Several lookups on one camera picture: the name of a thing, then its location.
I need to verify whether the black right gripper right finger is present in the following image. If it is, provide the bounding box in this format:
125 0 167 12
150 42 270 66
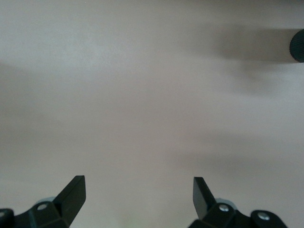
190 177 288 228

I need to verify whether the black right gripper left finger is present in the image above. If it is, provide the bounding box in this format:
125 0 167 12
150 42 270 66
0 175 86 228

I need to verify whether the black foam cylinder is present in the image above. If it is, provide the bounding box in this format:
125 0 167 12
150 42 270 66
289 28 304 63

